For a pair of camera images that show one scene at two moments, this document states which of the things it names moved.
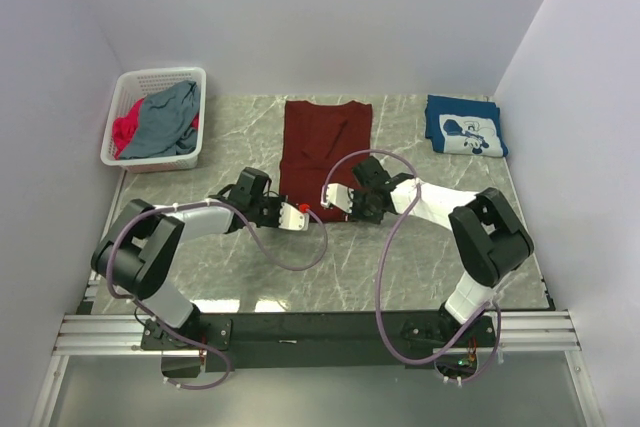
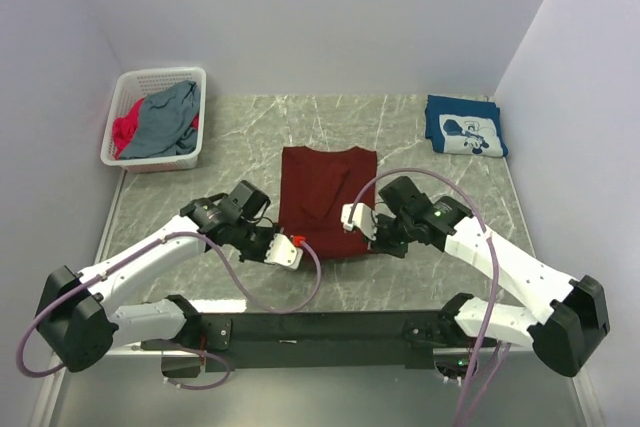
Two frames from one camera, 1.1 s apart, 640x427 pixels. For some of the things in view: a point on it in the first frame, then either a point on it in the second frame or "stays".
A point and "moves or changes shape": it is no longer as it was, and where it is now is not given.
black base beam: (320, 340) stays
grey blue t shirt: (164, 123) stays
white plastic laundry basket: (154, 119) stays
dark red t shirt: (315, 136) moves or changes shape
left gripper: (273, 212) to (257, 249)
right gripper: (360, 205) to (386, 238)
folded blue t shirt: (465, 127) stays
